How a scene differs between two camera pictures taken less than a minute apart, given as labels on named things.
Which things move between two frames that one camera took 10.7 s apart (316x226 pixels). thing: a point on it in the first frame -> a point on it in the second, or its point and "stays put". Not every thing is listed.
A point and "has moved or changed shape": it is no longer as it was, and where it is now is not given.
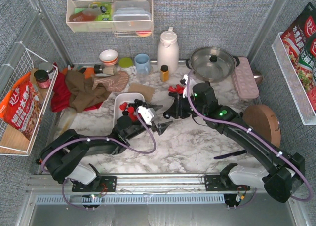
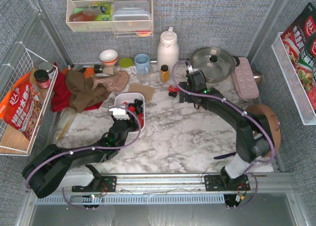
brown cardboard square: x=147 y=92 stays put
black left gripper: x=153 y=118 -> x=132 y=112
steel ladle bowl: x=258 y=77 stays put
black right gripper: x=177 y=106 -> x=182 y=93
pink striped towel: x=118 y=82 stays put
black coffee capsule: x=137 y=103 stays put
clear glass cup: x=142 y=78 stays put
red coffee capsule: x=131 y=111 has moved or changed shape
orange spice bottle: x=164 y=73 stays put
